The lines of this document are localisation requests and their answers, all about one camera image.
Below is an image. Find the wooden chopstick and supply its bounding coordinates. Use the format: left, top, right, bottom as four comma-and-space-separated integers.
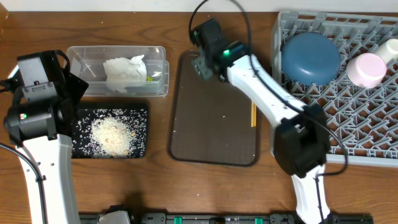
251, 103, 257, 127
251, 102, 256, 128

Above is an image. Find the white paper napkin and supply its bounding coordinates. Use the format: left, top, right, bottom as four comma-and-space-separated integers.
103, 55, 147, 93

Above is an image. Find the dark blue plate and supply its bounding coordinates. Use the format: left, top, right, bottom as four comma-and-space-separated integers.
281, 32, 340, 85

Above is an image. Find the pink plastic bowl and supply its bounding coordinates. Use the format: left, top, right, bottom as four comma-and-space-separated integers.
346, 53, 387, 88

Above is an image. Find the cream plastic cup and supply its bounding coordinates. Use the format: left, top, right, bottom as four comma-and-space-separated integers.
374, 39, 398, 64

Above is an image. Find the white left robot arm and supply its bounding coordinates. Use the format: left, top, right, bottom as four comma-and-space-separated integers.
1, 50, 88, 223

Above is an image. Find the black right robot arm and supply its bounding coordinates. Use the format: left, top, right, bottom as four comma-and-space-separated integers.
188, 19, 330, 223

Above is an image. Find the clear plastic waste bin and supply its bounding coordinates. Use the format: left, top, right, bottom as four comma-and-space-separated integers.
67, 45, 169, 97

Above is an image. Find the grey plastic dishwasher rack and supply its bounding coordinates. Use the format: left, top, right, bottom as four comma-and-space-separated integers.
271, 11, 397, 167

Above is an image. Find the black tray with rice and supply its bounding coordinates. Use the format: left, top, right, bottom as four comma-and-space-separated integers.
72, 102, 149, 159

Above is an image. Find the dark brown serving tray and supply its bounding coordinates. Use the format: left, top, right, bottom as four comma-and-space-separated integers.
167, 50, 261, 167

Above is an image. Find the pile of rice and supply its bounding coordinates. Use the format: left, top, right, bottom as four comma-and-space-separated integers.
90, 117, 136, 157

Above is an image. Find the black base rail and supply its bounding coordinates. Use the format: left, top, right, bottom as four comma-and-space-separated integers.
79, 212, 374, 224

